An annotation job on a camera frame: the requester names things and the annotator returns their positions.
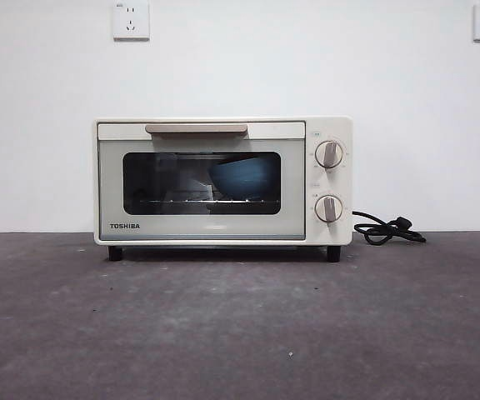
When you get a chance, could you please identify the blue bowl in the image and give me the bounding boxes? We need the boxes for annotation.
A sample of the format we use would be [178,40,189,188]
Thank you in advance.
[209,157,277,201]

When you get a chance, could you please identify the metal wire oven rack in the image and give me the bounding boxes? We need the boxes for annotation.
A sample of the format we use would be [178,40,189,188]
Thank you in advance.
[138,198,281,206]

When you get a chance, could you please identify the glass oven door with handle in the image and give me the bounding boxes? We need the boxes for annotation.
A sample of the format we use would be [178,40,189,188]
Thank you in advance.
[97,120,307,242]

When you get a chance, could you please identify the cream oven knob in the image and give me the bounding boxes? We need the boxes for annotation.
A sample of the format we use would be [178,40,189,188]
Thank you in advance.
[314,140,345,170]
[314,194,345,226]

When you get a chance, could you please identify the cream Toshiba toaster oven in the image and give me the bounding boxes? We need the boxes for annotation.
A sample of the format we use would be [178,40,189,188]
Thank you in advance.
[92,116,354,263]

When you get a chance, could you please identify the black oven power cable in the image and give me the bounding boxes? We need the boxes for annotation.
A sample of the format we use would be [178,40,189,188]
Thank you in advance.
[352,209,428,246]

